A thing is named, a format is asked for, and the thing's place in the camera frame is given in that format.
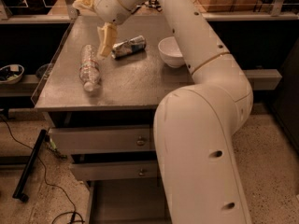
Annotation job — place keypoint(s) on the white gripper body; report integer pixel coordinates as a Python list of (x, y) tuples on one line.
[(107, 6)]

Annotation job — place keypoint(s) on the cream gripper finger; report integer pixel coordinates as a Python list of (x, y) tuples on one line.
[(84, 5), (107, 37)]

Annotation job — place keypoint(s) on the clear plastic water bottle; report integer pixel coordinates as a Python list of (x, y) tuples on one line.
[(89, 71)]

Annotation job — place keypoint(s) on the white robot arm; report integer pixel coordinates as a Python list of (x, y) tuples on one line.
[(193, 125)]

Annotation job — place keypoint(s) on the grey drawer cabinet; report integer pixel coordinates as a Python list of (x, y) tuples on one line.
[(130, 87)]

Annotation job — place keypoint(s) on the top grey drawer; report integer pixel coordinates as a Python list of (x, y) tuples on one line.
[(104, 139)]

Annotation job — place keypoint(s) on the grey drawer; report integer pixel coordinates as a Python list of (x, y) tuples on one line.
[(115, 170), (104, 139), (128, 201)]

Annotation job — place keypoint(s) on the middle grey drawer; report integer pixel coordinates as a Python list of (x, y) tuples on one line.
[(115, 170)]

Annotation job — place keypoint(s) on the bottom grey drawer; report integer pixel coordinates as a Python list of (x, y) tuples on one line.
[(128, 201)]

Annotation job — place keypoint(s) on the crushed silver can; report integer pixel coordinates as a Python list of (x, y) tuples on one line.
[(128, 47)]

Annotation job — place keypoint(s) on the white ceramic bowl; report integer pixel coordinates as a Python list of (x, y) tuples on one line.
[(170, 52)]

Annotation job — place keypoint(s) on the dark round bowl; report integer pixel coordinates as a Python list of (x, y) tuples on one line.
[(43, 71)]

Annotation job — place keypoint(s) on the white bowl with items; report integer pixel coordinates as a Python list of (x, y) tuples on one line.
[(11, 74)]

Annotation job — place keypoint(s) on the black bar on floor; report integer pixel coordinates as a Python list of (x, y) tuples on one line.
[(18, 193)]

